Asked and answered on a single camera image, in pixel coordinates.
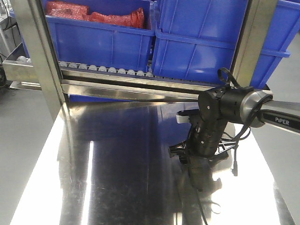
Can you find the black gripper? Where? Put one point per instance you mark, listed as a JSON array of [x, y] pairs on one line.
[[204, 140]]

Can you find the middle blue plastic bin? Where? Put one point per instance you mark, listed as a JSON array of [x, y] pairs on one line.
[[194, 38]]

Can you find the blue plastic bin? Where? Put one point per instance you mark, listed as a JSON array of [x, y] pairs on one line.
[[284, 26], [194, 38]]

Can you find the blue bin with red bags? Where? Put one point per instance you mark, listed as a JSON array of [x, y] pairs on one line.
[[102, 44]]

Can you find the right red foam bag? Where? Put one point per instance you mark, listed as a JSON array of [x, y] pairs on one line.
[[135, 19]]

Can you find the red foam bag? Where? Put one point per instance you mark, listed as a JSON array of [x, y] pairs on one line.
[[135, 19], [67, 10]]

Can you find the right blue plastic bin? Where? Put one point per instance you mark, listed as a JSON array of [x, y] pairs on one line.
[[284, 26]]

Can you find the white roller track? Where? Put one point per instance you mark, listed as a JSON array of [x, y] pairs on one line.
[[105, 69]]

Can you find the left red foam bag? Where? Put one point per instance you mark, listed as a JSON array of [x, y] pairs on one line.
[[67, 10]]

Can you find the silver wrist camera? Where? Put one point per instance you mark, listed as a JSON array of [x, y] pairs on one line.
[[184, 115]]

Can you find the stainless steel rack frame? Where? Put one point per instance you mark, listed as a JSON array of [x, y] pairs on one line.
[[57, 84]]

